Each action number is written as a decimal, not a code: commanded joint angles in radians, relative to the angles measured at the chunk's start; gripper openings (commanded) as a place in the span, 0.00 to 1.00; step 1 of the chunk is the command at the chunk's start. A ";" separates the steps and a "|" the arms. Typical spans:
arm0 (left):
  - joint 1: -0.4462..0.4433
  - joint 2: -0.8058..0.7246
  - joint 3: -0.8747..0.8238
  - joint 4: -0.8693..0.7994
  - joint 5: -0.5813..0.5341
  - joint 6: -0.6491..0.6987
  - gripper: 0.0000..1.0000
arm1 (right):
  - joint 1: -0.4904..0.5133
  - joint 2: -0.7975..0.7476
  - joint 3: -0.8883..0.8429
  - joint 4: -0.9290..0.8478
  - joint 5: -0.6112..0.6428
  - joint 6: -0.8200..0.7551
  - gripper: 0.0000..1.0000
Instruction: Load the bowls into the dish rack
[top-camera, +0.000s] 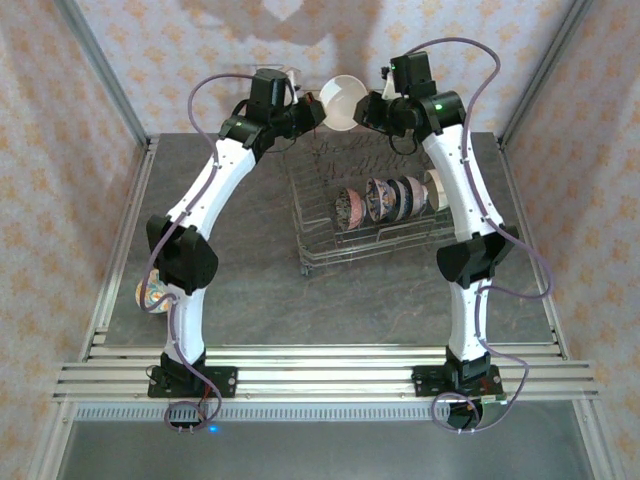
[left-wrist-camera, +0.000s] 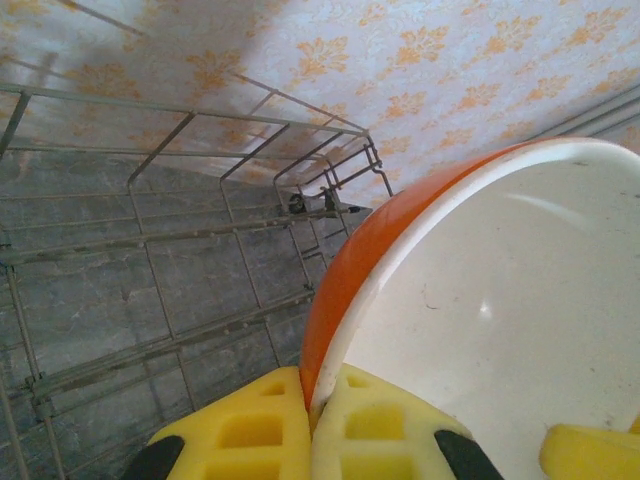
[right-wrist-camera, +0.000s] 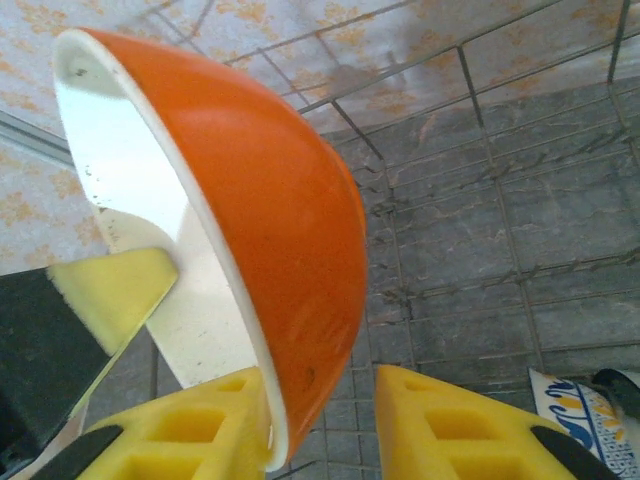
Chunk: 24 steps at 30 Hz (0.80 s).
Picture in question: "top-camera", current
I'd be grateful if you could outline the aluminium frame post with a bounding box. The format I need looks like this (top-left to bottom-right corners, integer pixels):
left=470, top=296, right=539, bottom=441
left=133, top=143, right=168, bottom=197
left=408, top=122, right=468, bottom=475
left=52, top=0, right=153, bottom=149
left=497, top=0, right=596, bottom=151

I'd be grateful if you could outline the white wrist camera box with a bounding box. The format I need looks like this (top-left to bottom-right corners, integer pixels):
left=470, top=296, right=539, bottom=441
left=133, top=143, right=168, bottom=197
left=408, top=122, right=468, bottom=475
left=284, top=69, right=303, bottom=107
left=380, top=67, right=400, bottom=101

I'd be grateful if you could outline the black electronics module green board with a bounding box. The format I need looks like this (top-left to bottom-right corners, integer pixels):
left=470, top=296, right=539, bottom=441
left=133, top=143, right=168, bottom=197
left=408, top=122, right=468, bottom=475
left=446, top=392, right=509, bottom=434

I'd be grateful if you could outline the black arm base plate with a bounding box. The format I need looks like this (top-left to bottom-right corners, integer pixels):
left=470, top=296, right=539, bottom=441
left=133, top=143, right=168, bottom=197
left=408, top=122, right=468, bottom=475
left=412, top=364, right=503, bottom=399
left=147, top=365, right=238, bottom=400

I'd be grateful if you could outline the aluminium frame leg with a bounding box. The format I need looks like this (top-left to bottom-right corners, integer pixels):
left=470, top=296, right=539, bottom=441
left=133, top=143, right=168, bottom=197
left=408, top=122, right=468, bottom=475
left=27, top=399, right=76, bottom=480
left=572, top=399, right=619, bottom=480

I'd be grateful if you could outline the grey metal panel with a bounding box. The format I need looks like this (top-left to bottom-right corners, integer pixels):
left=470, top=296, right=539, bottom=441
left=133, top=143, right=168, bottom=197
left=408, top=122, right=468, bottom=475
left=54, top=420, right=596, bottom=480

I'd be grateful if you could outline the aluminium mounting rail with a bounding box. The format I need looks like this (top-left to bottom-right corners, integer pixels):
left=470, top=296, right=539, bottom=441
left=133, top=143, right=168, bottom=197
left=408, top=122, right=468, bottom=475
left=51, top=343, right=601, bottom=403

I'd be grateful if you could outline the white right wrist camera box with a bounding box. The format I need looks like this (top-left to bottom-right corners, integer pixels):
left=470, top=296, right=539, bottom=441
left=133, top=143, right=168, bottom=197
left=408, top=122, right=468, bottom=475
left=380, top=67, right=400, bottom=101

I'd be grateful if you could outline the blue yellow patterned bowl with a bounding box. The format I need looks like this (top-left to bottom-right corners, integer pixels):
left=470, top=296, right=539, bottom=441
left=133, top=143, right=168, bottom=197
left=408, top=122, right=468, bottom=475
left=365, top=177, right=401, bottom=224

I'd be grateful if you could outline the aluminium table side rail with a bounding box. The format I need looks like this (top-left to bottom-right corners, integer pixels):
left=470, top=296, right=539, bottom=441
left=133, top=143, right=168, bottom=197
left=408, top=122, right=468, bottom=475
left=497, top=142, right=571, bottom=361
left=77, top=142, right=157, bottom=361

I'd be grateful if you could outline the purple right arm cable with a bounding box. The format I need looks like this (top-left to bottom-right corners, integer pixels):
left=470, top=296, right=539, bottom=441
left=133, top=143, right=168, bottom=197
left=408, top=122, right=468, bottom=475
left=399, top=37, right=555, bottom=435

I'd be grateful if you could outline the plain cream bowl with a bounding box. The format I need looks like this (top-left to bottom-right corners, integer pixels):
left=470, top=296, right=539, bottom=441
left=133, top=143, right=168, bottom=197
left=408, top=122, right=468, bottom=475
left=424, top=168, right=453, bottom=211

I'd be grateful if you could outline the orange floral bowl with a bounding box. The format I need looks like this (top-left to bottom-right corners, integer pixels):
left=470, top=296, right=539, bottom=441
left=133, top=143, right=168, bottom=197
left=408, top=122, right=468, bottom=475
left=134, top=267, right=180, bottom=315

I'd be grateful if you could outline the grey wire dish rack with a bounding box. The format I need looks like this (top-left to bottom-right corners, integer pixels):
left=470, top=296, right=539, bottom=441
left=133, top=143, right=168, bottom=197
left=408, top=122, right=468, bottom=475
left=282, top=127, right=461, bottom=276

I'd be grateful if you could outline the cream bowl brown flower print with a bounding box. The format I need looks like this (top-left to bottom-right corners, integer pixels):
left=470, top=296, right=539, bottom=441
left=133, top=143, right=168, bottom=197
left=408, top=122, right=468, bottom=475
left=318, top=74, right=369, bottom=133

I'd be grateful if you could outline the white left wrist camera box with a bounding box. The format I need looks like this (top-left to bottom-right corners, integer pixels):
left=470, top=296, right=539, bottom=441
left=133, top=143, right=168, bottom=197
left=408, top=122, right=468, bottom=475
left=284, top=69, right=303, bottom=107

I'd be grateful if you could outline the pink floral bowl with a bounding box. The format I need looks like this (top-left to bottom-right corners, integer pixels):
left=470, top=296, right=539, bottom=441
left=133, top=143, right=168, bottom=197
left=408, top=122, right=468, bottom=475
left=405, top=174, right=430, bottom=217

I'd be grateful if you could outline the grey slotted cable duct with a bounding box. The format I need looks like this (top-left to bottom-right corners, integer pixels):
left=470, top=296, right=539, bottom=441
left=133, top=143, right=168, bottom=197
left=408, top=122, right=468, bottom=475
left=73, top=403, right=454, bottom=422

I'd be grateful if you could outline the small black connector box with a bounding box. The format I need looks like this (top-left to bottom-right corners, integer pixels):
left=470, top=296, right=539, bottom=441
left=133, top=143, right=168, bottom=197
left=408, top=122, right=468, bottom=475
left=164, top=402, right=211, bottom=434

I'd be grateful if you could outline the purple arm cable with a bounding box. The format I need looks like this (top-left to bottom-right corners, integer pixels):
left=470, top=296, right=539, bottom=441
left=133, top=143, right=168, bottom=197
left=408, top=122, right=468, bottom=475
left=399, top=37, right=555, bottom=435
left=138, top=73, right=259, bottom=435

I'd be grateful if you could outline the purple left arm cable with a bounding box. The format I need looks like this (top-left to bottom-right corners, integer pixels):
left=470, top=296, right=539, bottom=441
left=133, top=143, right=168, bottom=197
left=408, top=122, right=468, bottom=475
left=138, top=73, right=259, bottom=435

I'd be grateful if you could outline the leaf patterned pink bowl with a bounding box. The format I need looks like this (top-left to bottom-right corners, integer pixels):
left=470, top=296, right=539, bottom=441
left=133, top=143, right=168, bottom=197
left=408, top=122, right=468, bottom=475
left=333, top=187, right=370, bottom=232

